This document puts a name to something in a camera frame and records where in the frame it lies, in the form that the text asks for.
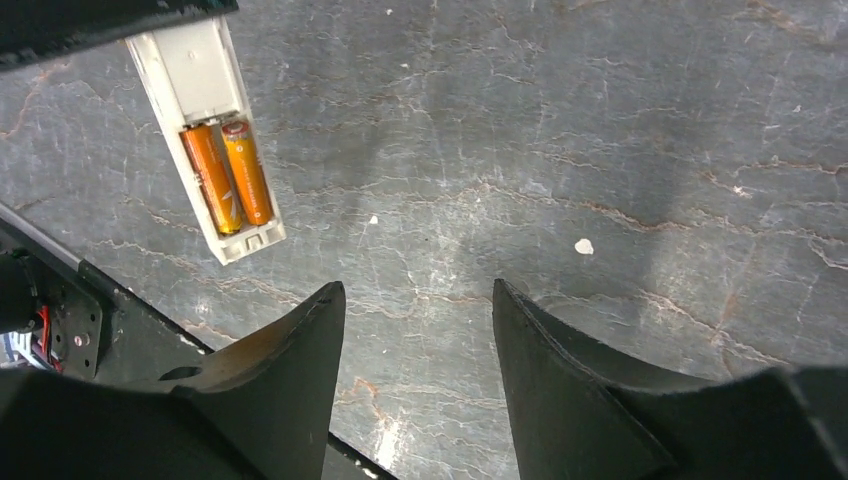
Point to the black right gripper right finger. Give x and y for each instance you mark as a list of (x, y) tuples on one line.
[(580, 409)]

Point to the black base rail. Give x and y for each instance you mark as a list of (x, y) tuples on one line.
[(75, 346)]

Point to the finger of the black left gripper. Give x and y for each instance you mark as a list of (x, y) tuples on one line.
[(34, 31)]

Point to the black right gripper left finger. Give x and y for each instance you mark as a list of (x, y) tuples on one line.
[(259, 408)]

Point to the white remote control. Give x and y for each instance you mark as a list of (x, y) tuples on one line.
[(193, 82)]

